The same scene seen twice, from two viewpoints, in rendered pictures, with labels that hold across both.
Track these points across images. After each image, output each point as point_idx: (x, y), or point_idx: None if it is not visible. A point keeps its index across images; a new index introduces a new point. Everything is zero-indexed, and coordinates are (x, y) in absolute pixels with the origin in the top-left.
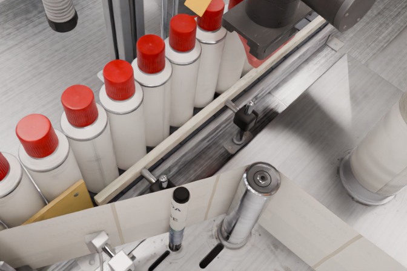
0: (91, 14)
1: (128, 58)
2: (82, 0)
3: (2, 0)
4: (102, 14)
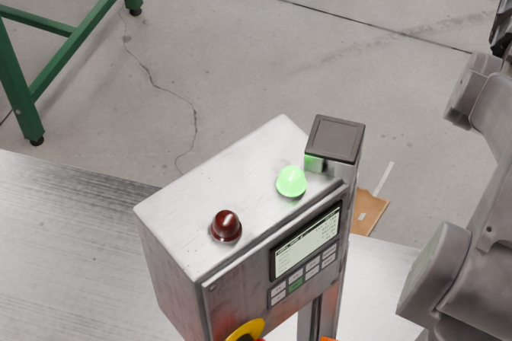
0: (364, 312)
1: None
2: (376, 291)
3: (468, 135)
4: (372, 323)
